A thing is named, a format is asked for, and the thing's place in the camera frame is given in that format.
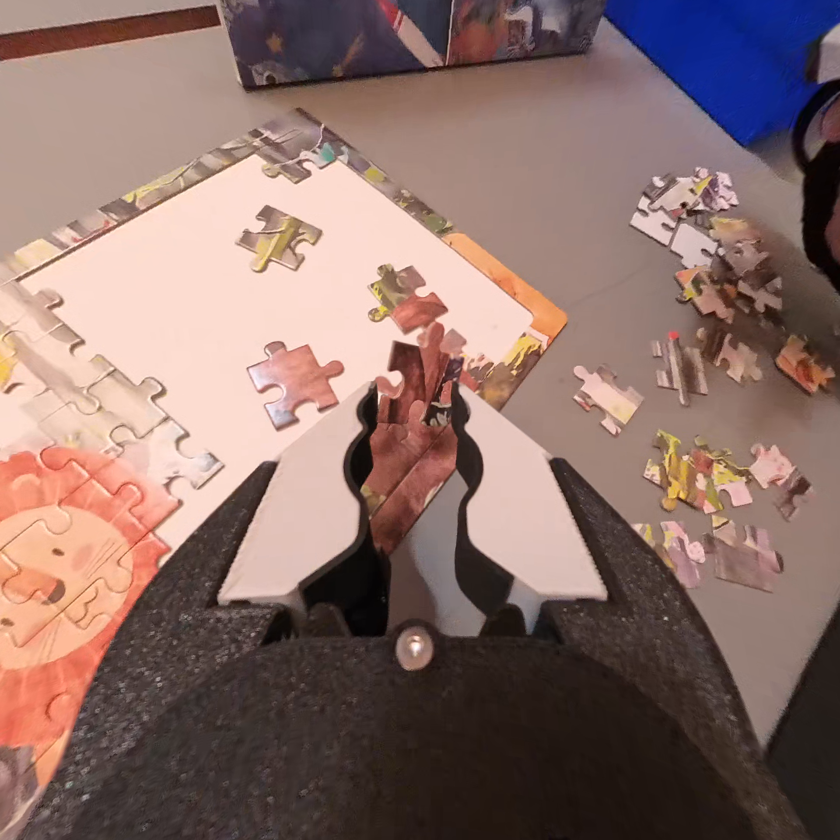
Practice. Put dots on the brown trunk puzzle piece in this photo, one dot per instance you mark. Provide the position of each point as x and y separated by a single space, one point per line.
420 367

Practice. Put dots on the pale grey-green puzzle piece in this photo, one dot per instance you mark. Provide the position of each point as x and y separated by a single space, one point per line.
128 394

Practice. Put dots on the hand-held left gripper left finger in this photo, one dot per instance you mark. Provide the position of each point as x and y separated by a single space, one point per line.
295 525

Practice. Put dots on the pile of puzzle pieces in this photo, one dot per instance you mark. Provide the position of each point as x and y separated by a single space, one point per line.
722 275

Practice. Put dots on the white and green puzzle piece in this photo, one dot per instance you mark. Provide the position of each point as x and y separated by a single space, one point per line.
177 459

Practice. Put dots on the red-tipped grey striped puzzle piece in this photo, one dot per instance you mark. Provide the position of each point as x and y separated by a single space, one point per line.
682 367

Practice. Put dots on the assembled lion puzzle pieces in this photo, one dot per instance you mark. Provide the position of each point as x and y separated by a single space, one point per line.
79 558

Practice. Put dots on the assembled grey branch pieces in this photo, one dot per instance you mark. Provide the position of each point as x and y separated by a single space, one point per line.
52 367

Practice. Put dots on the illustrated puzzle box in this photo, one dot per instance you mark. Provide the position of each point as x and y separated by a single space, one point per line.
394 39

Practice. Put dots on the lion puzzle tray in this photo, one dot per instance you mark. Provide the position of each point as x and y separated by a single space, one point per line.
164 262

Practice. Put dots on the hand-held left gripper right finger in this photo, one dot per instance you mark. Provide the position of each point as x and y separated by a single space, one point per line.
531 525

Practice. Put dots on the green and grey puzzle piece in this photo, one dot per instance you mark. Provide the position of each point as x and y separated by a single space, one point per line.
279 239

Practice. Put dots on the blue plastic bin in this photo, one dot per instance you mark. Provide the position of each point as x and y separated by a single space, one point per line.
709 65

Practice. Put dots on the grey desk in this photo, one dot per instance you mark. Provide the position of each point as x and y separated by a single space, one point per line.
590 197

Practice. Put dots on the brown and green puzzle piece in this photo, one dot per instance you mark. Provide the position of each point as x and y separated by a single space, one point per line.
410 302

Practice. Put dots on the reddish brown puzzle piece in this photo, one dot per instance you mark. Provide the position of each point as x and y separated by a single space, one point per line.
295 384

